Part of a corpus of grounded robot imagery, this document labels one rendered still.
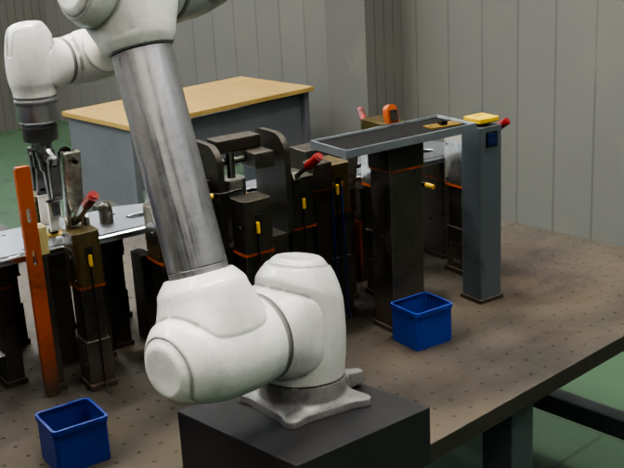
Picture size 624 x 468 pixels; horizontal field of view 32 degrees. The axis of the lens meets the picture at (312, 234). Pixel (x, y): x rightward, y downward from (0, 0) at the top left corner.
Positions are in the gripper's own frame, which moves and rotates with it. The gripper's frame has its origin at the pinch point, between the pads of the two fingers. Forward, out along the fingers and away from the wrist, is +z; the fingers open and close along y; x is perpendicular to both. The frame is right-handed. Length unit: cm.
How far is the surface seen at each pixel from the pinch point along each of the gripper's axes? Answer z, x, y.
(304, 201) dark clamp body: 2, -50, -25
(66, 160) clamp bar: -15.4, 1.3, -17.1
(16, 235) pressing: 4.6, 6.7, 5.1
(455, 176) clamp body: 8, -102, -17
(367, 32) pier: 9, -262, 232
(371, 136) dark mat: -11, -65, -31
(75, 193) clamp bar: -7.9, -0.2, -15.9
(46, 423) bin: 28, 20, -39
